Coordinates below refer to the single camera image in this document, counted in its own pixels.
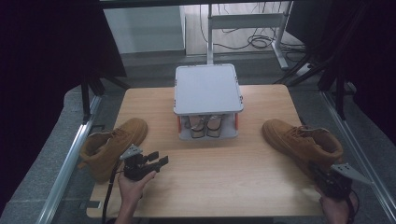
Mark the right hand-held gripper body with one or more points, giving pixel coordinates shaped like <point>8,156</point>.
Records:
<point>337,183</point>

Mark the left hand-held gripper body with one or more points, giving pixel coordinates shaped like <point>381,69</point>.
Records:
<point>137,168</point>

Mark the tan suede boot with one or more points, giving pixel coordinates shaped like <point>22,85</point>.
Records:
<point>124,133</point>
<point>289,137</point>

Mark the person's left hand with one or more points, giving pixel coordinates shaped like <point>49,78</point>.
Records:
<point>134,189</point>

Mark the person's right hand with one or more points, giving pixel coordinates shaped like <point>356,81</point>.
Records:
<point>336,210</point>

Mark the black metal stand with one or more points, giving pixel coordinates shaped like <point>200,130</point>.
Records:
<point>337,93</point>

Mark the black tripod stand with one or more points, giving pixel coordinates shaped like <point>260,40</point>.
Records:
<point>86,99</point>

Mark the dark curtain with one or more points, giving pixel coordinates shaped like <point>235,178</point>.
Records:
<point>43,77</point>
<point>367,62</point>

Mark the aluminium floor rail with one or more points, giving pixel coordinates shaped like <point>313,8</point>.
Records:
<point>67,171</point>
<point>358,152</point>

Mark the white metal desk frame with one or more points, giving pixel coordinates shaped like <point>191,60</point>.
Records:
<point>246,21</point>

